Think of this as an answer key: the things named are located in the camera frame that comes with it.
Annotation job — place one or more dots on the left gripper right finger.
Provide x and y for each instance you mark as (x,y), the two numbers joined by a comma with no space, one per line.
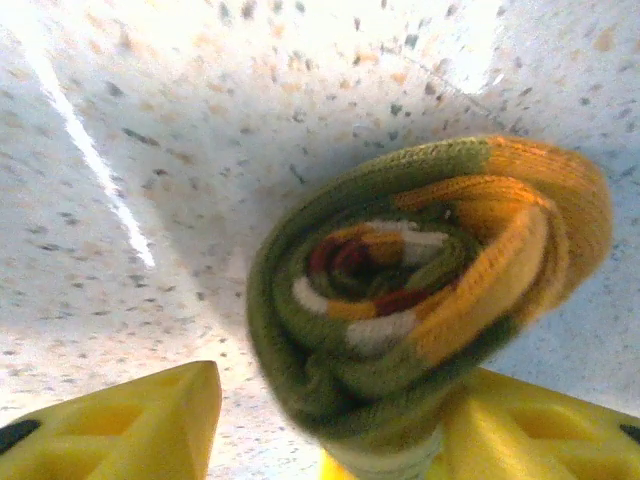
(540,440)

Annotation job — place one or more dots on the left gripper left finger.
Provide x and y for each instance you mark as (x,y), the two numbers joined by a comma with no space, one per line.
(125,430)

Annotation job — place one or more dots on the green orange striped sock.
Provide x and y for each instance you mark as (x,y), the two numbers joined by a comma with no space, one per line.
(380,280)

